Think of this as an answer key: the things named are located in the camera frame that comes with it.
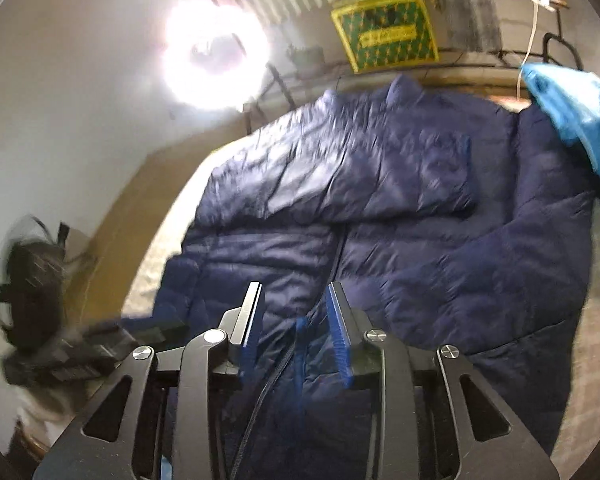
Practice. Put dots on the green yellow patterned box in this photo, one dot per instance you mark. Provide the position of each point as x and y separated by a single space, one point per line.
385 35

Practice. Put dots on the grey plaid long coat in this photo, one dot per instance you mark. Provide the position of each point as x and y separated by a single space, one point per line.
475 5

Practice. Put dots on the small potted plant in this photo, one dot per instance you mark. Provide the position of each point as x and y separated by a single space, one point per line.
305 57

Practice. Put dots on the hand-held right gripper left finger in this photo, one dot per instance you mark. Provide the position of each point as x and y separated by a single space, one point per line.
247 330

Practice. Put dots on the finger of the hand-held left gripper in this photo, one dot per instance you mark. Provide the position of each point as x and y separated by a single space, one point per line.
135 336
60 366

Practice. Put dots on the black metal clothes rack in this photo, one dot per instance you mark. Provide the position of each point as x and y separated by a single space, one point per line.
547 47

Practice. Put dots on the navy puffer jacket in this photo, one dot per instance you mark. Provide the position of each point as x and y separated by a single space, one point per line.
405 185

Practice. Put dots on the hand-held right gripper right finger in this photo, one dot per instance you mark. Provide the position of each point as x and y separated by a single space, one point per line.
341 340

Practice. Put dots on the bright blue garment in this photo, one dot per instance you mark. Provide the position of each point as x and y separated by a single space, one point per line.
580 110

